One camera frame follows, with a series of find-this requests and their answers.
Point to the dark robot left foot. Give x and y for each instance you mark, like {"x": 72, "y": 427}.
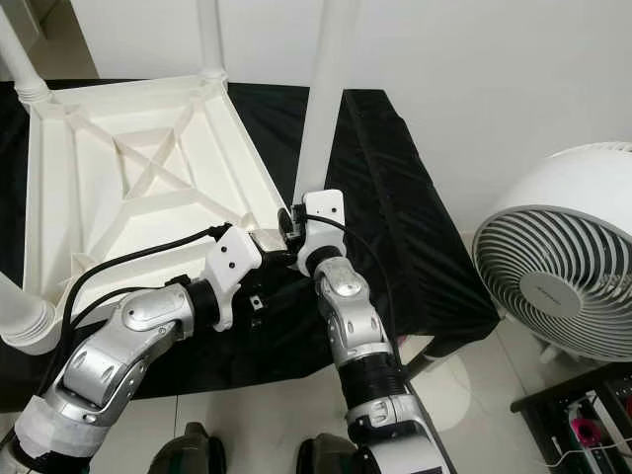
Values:
{"x": 188, "y": 452}

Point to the black slanted table leg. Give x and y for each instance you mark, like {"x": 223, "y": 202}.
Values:
{"x": 420, "y": 363}

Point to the dark robot foot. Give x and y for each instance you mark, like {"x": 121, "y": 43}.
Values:
{"x": 331, "y": 459}
{"x": 188, "y": 452}

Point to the pink round reel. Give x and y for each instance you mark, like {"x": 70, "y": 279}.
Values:
{"x": 585, "y": 432}

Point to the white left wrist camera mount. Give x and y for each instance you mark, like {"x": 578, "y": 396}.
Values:
{"x": 232, "y": 259}

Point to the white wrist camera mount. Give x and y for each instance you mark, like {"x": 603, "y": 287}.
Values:
{"x": 232, "y": 259}
{"x": 324, "y": 205}

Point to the white round floor fan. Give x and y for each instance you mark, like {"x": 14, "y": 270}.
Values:
{"x": 553, "y": 267}

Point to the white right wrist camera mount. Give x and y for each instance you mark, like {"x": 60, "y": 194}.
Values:
{"x": 324, "y": 205}

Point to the white plastic table top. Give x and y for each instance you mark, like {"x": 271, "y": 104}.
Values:
{"x": 118, "y": 197}

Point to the white plastic table leg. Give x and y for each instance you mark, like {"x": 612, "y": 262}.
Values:
{"x": 25, "y": 64}
{"x": 326, "y": 99}
{"x": 22, "y": 316}
{"x": 210, "y": 35}

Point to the black floor stand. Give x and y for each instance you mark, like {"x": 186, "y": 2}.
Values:
{"x": 563, "y": 415}

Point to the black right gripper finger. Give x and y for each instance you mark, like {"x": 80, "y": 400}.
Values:
{"x": 287, "y": 227}

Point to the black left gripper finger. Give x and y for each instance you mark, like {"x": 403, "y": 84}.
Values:
{"x": 276, "y": 257}

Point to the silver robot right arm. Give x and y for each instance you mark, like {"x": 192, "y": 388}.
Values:
{"x": 355, "y": 316}

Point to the black tablecloth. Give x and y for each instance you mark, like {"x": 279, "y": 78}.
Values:
{"x": 405, "y": 247}

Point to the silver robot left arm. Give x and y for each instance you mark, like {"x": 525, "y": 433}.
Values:
{"x": 128, "y": 346}

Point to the dark robot right foot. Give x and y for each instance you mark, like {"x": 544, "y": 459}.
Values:
{"x": 331, "y": 459}

